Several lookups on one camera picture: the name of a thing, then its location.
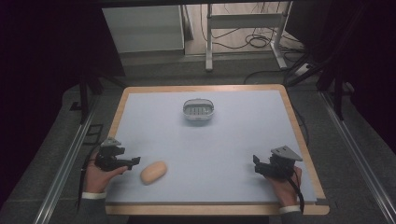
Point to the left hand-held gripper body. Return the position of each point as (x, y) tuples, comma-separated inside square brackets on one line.
[(107, 157)]

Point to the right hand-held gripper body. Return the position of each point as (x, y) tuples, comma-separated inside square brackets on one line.
[(277, 165)]

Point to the tan bread roll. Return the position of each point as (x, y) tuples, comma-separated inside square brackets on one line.
[(153, 172)]

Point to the white soap dish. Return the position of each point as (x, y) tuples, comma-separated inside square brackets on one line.
[(198, 109)]

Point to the person's left hand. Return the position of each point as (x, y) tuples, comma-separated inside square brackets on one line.
[(99, 179)]

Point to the person's right hand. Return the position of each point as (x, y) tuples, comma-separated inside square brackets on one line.
[(285, 189)]

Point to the light blue table mat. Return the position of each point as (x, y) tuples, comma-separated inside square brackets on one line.
[(205, 146)]

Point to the black metal stand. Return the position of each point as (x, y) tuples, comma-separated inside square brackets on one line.
[(333, 90), (85, 93)]

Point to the white power strip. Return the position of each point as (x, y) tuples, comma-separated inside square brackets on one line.
[(301, 70)]

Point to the grey cabinet panel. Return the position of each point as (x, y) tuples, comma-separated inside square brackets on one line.
[(144, 29)]

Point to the aluminium rail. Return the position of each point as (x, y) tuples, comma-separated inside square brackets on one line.
[(358, 155), (63, 169)]

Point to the white metal desk frame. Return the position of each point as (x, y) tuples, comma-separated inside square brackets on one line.
[(246, 34)]

